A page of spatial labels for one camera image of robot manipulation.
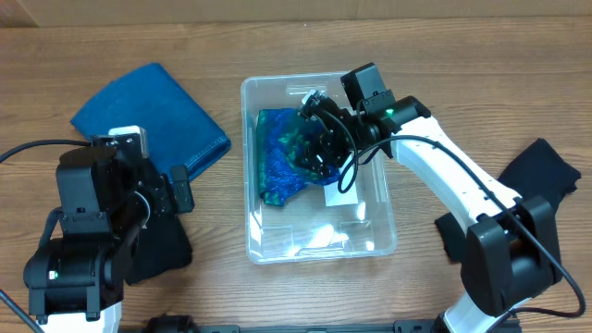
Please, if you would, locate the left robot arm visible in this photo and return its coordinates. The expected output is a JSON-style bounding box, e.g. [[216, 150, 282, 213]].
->
[[23, 133, 192, 332]]

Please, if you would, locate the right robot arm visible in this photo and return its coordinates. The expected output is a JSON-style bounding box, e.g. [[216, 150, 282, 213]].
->
[[298, 63, 567, 332]]

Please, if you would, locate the clear plastic storage bin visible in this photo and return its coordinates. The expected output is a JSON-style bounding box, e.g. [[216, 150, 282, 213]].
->
[[241, 72, 398, 265]]

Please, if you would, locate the white label in bin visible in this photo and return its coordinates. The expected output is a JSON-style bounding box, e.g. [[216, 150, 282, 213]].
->
[[324, 182, 359, 207]]

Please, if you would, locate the blue denim cloth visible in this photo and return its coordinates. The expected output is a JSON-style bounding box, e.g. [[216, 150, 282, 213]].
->
[[70, 63, 231, 180]]

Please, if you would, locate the sparkly blue green cloth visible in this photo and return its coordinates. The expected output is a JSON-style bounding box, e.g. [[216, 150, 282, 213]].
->
[[256, 108, 340, 207]]

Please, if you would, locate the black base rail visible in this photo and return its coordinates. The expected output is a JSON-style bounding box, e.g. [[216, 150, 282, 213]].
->
[[117, 315, 448, 333]]

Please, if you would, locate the black cloth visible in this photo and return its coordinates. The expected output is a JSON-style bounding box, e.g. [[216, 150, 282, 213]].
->
[[435, 138, 581, 263], [125, 213, 192, 286]]

